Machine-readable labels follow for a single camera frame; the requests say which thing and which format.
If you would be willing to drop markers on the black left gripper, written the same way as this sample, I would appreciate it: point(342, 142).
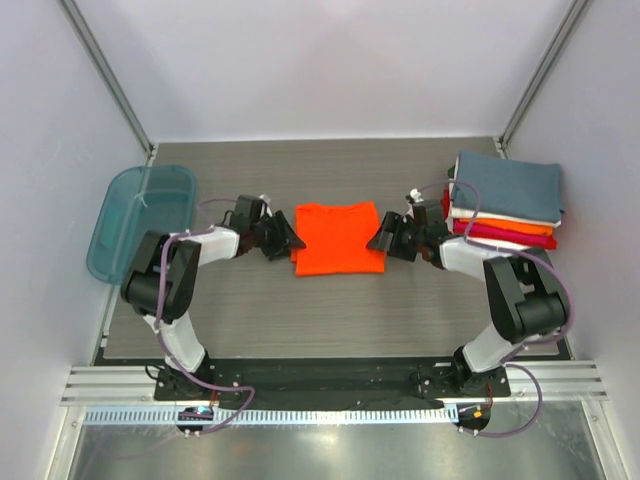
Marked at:
point(272, 236)

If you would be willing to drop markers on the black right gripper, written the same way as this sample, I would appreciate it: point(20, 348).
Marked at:
point(400, 237)

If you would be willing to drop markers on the orange t-shirt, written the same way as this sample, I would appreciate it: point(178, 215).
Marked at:
point(336, 239)
point(513, 226)

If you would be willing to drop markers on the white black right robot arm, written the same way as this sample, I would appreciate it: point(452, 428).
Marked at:
point(527, 303)

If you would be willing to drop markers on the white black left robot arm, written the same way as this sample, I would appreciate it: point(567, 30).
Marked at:
point(161, 278)

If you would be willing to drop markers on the folded magenta t-shirt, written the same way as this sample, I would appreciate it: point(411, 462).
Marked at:
point(545, 240)

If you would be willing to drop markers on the folded blue-grey t-shirt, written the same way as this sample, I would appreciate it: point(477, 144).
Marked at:
point(506, 187)

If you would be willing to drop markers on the folded orange t-shirt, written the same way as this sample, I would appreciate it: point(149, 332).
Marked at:
point(513, 226)

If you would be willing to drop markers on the teal plastic bin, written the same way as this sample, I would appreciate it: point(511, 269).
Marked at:
point(139, 200)

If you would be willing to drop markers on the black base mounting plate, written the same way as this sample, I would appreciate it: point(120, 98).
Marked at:
point(332, 384)

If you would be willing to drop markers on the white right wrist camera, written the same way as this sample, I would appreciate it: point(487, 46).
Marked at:
point(414, 196)

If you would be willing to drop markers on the slotted grey cable duct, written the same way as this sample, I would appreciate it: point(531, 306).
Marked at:
point(201, 416)

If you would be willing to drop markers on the left aluminium frame post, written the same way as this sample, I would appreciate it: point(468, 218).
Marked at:
point(98, 58)

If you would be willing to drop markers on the aluminium frame post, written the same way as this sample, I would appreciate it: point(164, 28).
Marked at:
point(98, 58)
point(560, 39)

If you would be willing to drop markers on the right aluminium frame post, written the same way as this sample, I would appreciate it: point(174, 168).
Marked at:
point(560, 39)

